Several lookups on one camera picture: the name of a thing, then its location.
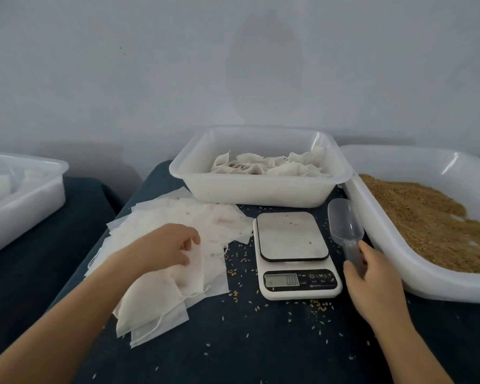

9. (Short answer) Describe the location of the brown grain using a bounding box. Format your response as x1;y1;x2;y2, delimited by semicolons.
358;173;480;276

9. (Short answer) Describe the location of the pile of white bags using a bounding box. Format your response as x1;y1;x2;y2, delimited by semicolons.
84;186;255;349

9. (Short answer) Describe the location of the person's left hand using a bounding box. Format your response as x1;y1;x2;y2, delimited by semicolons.
116;223;202;275

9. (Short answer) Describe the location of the person's right hand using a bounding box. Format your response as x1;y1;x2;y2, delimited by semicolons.
342;239;411;334

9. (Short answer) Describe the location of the white tray of grain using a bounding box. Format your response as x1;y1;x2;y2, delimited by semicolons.
340;145;480;306

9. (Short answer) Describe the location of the clear plastic scoop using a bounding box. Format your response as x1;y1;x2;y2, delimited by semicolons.
327;197;367;277

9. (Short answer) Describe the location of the dark blue tablecloth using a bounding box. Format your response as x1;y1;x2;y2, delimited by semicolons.
0;159;480;384
0;175;129;369

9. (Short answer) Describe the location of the person's left forearm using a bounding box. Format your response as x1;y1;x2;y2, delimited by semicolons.
0;255;145;384

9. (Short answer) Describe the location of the white digital kitchen scale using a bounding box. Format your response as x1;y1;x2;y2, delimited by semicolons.
251;211;344;301

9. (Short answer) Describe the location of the white plastic tub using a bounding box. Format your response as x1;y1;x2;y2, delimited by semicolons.
169;126;355;209

